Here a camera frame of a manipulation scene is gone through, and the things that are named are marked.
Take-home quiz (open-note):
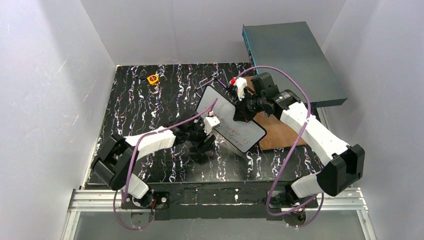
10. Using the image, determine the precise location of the grey metal network switch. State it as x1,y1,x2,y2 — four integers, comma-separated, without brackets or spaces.
242,21,348,108

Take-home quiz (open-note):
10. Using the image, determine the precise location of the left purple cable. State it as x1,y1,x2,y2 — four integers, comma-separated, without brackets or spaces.
113,97,219,231

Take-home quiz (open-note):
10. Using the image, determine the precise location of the aluminium frame rail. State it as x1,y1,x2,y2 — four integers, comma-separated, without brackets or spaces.
61,109,377,240

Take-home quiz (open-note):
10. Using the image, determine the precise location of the brown wooden board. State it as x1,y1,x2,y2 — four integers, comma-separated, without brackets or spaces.
247,76,301,150

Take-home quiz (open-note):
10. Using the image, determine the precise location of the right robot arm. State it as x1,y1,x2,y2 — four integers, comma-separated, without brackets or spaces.
227,72,365,206

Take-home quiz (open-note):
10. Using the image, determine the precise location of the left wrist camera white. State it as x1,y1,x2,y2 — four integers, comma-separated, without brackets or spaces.
203,110,221,135

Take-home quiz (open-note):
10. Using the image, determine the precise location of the orange tape measure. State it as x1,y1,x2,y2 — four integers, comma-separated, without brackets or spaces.
146,74,160,86

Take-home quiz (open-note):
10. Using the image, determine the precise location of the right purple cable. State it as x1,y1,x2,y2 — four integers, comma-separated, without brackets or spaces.
231,65,325,229

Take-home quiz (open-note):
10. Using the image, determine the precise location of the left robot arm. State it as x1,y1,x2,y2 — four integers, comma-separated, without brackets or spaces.
91,116,220,200

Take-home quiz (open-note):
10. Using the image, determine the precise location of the small white whiteboard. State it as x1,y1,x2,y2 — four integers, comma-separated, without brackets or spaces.
196,85,267,153

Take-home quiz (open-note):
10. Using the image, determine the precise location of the metal wire whiteboard stand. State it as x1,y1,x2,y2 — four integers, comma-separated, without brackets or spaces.
194,70,230,98

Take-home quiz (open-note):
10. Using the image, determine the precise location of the purple cable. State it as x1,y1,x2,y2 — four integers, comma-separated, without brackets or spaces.
231,65,325,229
113,97,219,231

